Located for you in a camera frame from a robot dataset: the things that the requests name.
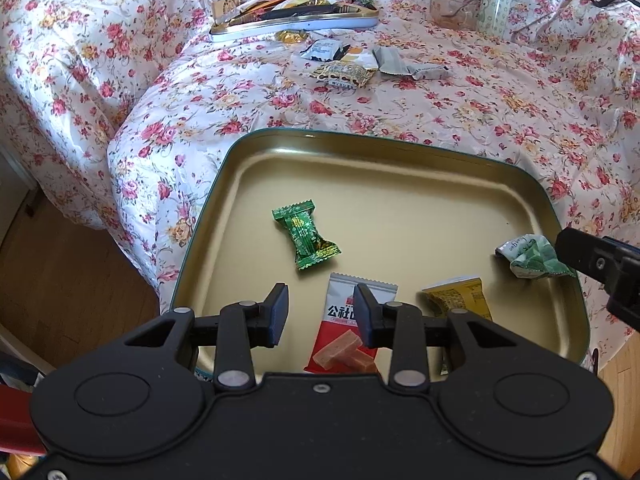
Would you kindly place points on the white blue snack packet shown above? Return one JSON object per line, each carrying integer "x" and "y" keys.
{"x": 322, "y": 51}

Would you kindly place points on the brown patterned snack packet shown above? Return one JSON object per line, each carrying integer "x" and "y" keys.
{"x": 342, "y": 75}

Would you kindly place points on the thin metal rod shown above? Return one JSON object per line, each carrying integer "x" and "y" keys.
{"x": 532, "y": 24}

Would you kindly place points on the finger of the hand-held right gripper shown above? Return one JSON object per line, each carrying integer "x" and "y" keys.
{"x": 585, "y": 255}

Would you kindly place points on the orange white snack packet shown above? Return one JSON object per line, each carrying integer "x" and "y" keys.
{"x": 361, "y": 57}

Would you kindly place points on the grey foil snack packet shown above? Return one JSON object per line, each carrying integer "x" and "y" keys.
{"x": 390, "y": 61}

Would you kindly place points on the yellow snack packet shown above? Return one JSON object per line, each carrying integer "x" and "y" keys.
{"x": 462, "y": 297}

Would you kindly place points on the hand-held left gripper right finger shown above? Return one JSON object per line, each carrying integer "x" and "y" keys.
{"x": 364, "y": 317}

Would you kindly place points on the gold foil candy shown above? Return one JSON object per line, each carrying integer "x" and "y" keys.
{"x": 292, "y": 36}

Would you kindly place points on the boat-shaped white gold tin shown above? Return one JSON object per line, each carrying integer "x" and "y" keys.
{"x": 300, "y": 22}

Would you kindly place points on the red white snack packet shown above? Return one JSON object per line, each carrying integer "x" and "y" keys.
{"x": 342, "y": 310}

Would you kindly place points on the metal spoon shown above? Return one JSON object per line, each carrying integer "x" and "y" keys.
{"x": 467, "y": 2}

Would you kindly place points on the green foil candy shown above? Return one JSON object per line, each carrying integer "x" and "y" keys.
{"x": 305, "y": 234}

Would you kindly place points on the gold rectangular tin tray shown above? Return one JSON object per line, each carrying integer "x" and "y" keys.
{"x": 400, "y": 210}

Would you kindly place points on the floral bed sheet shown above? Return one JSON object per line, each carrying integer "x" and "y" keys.
{"x": 150, "y": 85}

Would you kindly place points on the red clothing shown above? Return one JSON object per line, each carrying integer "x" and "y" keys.
{"x": 20, "y": 420}

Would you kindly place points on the pile of assorted snacks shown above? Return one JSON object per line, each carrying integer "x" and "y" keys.
{"x": 290, "y": 2}

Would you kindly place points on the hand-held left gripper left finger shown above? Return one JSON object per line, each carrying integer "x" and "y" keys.
{"x": 278, "y": 316}

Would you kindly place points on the green white wrapper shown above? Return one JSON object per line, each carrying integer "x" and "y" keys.
{"x": 532, "y": 259}

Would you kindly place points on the clear glass cup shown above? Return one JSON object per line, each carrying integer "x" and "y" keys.
{"x": 452, "y": 10}

